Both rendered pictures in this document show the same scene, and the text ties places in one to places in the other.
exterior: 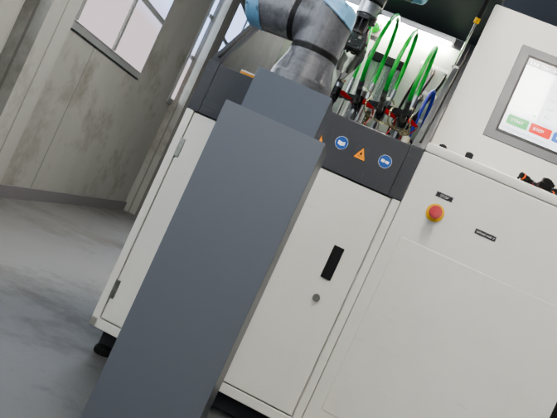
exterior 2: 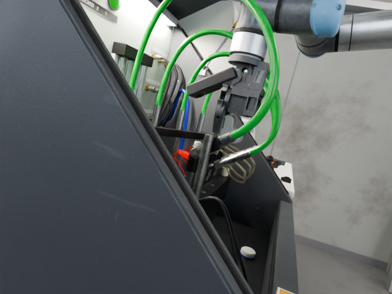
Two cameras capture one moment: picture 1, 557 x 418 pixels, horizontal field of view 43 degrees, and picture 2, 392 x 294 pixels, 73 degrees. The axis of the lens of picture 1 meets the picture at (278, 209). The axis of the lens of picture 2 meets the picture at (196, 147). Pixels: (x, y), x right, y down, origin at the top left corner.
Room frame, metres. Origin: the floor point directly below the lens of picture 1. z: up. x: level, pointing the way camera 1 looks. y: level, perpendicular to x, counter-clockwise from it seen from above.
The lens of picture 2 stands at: (2.29, 0.58, 1.18)
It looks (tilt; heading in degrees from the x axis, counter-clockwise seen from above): 9 degrees down; 277
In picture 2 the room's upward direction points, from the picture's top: 13 degrees clockwise
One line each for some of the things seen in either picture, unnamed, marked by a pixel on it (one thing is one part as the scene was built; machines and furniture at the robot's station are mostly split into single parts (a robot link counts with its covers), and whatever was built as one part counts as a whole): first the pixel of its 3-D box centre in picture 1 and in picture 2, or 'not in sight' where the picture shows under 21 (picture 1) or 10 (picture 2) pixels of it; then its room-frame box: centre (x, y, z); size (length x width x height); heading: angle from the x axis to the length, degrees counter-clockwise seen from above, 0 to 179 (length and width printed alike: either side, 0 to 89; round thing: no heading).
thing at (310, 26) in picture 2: not in sight; (310, 17); (2.19, 0.02, 1.40); 0.11 x 0.11 x 0.08; 71
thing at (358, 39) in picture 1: (358, 34); (242, 88); (2.29, 0.00, 1.24); 0.09 x 0.08 x 0.12; 169
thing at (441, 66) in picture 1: (420, 95); (156, 88); (2.57, -0.30, 1.20); 0.13 x 0.03 x 0.31; 79
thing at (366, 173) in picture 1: (302, 129); (275, 274); (2.12, 0.03, 0.87); 0.62 x 0.04 x 0.16; 79
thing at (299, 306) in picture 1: (241, 260); not in sight; (2.11, 0.04, 0.44); 0.65 x 0.02 x 0.68; 79
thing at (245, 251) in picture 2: not in sight; (248, 252); (2.17, -0.09, 0.84); 0.04 x 0.04 x 0.01
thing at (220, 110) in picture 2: not in sight; (221, 112); (2.32, 0.02, 1.18); 0.05 x 0.02 x 0.09; 79
